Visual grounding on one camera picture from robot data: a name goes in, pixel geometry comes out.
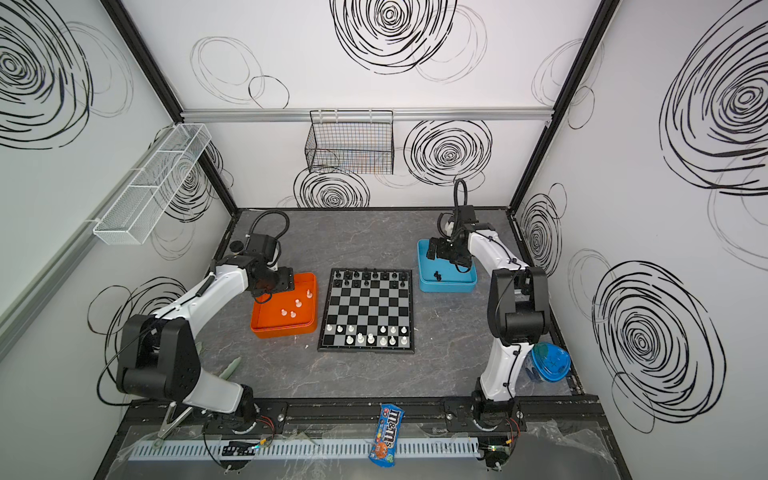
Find M&M's candy bag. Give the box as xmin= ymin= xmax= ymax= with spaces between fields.
xmin=368 ymin=404 xmax=404 ymax=468

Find blue plastic tray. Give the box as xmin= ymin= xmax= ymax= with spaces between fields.
xmin=417 ymin=239 xmax=478 ymax=293

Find black wire basket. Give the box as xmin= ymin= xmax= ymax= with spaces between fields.
xmin=304 ymin=109 xmax=395 ymax=175

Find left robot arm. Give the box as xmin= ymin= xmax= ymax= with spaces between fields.
xmin=103 ymin=209 xmax=294 ymax=428

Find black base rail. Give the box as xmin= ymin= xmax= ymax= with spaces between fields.
xmin=120 ymin=394 xmax=609 ymax=437

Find orange plastic tray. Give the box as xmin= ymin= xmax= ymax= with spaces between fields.
xmin=250 ymin=273 xmax=318 ymax=339

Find white slotted cable duct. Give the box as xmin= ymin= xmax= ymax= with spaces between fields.
xmin=125 ymin=437 xmax=480 ymax=463

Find blue lidded plastic container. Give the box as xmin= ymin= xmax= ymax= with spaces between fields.
xmin=524 ymin=342 xmax=572 ymax=383

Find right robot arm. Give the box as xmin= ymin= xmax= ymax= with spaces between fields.
xmin=426 ymin=179 xmax=551 ymax=431

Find black white chess board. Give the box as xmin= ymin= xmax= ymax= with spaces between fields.
xmin=317 ymin=268 xmax=415 ymax=354

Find white mesh wall shelf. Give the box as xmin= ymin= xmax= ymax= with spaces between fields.
xmin=93 ymin=123 xmax=211 ymax=246

